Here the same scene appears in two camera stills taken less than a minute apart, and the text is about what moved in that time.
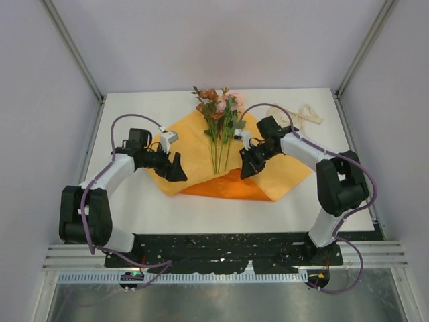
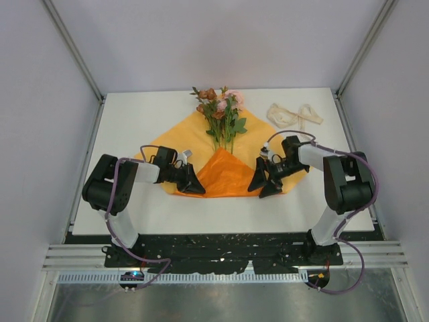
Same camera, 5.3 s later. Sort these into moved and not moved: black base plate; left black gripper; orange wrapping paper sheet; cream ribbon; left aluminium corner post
Moved: left black gripper; orange wrapping paper sheet
Not moved: black base plate; cream ribbon; left aluminium corner post
